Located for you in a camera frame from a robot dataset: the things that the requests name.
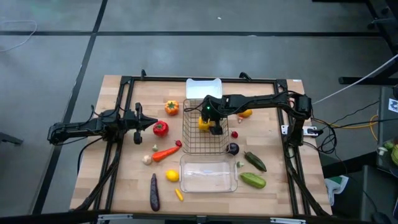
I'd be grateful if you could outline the red bell pepper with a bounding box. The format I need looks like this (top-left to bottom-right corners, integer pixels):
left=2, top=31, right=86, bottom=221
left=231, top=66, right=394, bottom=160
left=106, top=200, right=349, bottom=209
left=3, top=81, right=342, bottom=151
left=152, top=120, right=170, bottom=138

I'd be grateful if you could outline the clear plastic bin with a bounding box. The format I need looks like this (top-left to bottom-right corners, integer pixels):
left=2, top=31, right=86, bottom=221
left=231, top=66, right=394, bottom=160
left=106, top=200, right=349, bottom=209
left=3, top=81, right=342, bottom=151
left=179, top=153, right=239, bottom=194

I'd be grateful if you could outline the dark green cucumber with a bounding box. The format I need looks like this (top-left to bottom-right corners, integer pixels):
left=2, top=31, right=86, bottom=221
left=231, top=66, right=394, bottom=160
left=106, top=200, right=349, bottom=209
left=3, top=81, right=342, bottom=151
left=243, top=151, right=268, bottom=173

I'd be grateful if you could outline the metal wire basket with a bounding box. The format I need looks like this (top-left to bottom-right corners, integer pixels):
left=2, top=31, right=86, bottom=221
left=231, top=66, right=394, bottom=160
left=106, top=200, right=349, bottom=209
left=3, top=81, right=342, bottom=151
left=182, top=98, right=231, bottom=156

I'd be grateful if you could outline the orange bell pepper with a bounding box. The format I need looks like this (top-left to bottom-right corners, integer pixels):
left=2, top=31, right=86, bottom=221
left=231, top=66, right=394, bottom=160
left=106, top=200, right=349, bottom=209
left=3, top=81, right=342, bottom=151
left=164, top=100, right=180, bottom=116

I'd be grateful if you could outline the white floor cable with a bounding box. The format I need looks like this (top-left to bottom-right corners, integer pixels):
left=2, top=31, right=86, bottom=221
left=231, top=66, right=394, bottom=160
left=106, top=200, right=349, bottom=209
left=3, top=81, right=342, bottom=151
left=0, top=19, right=38, bottom=53

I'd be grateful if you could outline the thick white cable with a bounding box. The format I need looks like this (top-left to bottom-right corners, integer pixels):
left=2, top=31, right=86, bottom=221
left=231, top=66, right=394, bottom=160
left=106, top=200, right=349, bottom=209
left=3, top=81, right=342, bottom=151
left=312, top=54, right=398, bottom=105

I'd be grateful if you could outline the dark storage bin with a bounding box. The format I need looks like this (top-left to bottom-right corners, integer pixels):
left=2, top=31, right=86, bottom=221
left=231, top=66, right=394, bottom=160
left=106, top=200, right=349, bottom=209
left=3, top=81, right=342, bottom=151
left=360, top=164, right=398, bottom=224

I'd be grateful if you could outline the yellow bell pepper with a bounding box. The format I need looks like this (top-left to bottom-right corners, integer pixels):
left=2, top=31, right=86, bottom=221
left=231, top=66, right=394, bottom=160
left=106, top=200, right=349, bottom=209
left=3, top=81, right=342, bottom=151
left=198, top=116, right=216, bottom=133

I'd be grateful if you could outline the black desk leg frame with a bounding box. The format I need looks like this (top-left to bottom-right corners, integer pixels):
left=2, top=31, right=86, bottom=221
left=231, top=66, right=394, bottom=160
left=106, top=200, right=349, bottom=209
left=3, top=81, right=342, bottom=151
left=312, top=0, right=398, bottom=86

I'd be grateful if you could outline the black aluminium table frame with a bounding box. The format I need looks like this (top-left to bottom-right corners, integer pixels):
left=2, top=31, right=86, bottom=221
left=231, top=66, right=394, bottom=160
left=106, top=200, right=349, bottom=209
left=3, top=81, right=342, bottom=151
left=70, top=68, right=332, bottom=218

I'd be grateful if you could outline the long orange carrot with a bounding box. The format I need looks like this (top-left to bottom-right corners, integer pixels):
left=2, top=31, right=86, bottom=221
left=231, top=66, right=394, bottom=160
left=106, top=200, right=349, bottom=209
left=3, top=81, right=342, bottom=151
left=152, top=145, right=182, bottom=163

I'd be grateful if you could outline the black power cable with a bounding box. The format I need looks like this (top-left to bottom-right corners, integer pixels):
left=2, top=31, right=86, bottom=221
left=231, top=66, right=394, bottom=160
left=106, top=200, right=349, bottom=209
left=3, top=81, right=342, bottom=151
left=310, top=101, right=398, bottom=156

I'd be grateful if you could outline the white green bag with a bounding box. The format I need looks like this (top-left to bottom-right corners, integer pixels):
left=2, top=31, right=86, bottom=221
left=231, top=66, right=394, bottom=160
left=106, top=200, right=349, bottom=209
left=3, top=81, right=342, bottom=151
left=324, top=175, right=349, bottom=207

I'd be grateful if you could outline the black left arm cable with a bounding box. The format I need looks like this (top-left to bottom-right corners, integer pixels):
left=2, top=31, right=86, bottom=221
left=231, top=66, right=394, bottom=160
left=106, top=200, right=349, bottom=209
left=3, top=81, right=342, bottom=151
left=76, top=136, right=104, bottom=175

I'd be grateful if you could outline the light green bumpy cucumber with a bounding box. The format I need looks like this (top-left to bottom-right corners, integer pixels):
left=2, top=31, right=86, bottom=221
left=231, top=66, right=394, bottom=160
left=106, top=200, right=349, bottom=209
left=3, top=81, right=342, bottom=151
left=239, top=172, right=267, bottom=190

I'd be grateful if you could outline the grey cabinet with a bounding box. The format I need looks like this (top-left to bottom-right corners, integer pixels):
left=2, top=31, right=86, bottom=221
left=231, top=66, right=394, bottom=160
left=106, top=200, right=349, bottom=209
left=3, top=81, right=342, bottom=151
left=376, top=86, right=398, bottom=170

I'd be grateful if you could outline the round dark purple eggplant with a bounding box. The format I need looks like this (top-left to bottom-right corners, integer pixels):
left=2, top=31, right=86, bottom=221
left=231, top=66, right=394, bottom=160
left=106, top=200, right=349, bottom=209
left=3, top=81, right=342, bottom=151
left=226, top=142, right=241, bottom=156

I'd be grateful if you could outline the yellow lemon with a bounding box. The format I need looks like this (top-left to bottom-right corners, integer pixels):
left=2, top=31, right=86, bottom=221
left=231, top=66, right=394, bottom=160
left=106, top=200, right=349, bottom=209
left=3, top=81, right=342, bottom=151
left=165, top=169, right=180, bottom=183

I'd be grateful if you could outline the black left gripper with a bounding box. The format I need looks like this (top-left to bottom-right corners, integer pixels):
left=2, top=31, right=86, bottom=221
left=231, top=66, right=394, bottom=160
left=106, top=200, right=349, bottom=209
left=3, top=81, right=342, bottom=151
left=123, top=102, right=159, bottom=145

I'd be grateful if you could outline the long purple eggplant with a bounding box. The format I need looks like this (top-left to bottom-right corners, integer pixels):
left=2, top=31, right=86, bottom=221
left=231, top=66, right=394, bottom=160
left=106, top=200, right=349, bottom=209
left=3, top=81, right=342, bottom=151
left=149, top=173, right=161, bottom=213

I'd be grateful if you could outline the yellow cable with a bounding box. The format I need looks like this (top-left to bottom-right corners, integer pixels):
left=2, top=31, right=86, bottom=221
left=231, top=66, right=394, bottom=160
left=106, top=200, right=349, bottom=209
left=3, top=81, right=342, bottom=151
left=312, top=114, right=379, bottom=141

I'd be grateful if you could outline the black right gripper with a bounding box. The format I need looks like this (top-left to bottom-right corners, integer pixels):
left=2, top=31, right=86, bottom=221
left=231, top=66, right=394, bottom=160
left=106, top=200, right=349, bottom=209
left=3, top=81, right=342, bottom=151
left=200, top=95, right=231, bottom=136

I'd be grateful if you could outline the silver metal bracket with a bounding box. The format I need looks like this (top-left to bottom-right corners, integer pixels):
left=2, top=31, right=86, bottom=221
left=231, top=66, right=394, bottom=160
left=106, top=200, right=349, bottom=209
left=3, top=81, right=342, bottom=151
left=269, top=217, right=307, bottom=224
left=97, top=213, right=134, bottom=222

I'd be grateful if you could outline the black chair base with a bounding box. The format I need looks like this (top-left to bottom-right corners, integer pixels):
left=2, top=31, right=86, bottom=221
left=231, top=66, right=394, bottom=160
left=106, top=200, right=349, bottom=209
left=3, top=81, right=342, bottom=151
left=0, top=132, right=24, bottom=146

